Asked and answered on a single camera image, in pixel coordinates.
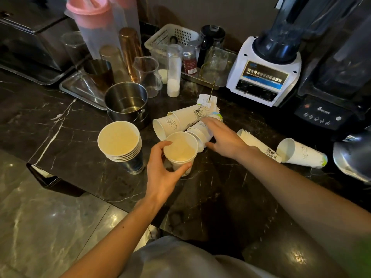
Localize person's left hand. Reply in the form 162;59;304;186
144;140;193;206

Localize person's right hand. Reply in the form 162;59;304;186
201;116;250;160

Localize nested white printed cups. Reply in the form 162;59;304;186
185;112;224;153

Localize single white paper cup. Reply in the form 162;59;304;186
163;131;199;177

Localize person's right forearm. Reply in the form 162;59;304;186
235;145;371;278

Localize person's left forearm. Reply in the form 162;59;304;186
59;198;166;278

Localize white printed paper cup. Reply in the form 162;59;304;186
237;129;282;164
276;138;328;169
152;114;182;142
167;103;210;131

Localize white paper receipt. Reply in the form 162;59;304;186
197;94;218;110

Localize stack of white paper cups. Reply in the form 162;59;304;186
97;121;145;175

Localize clear glass pitcher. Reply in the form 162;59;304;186
198;46;230;87

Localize white blender base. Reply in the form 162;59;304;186
226;36;302;108

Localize tall clear powder container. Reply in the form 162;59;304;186
166;44;183;98

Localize red spice jar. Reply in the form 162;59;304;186
182;45;198;75

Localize small steel tray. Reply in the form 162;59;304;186
181;49;239;91

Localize person's grey shirt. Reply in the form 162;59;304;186
118;235;280;278

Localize stainless steel pot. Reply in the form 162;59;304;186
104;82;150;131

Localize clear measuring cup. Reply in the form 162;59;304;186
133;56;163;98

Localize black coffee press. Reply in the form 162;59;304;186
197;24;226;69

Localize white plastic basket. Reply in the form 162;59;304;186
144;24;201;59

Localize copper shaker cup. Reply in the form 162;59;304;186
118;27;144;83

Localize silver shaker cup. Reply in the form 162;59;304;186
99;44;131;84

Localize dark steel milk jug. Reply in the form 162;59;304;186
83;59;115;95

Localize dark blender jar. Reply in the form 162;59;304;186
252;0;316;66

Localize large steel tray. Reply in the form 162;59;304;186
59;70;108;111

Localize black blender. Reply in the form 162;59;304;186
294;0;371;131

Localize shiny steel pitcher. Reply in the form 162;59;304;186
332;127;371;185

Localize clear pitcher with pink lid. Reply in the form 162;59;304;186
64;0;123;60
107;0;142;42

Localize clear drinking glass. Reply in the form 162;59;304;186
60;31;88;67

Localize stainless steel appliance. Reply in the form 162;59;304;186
0;0;80;86

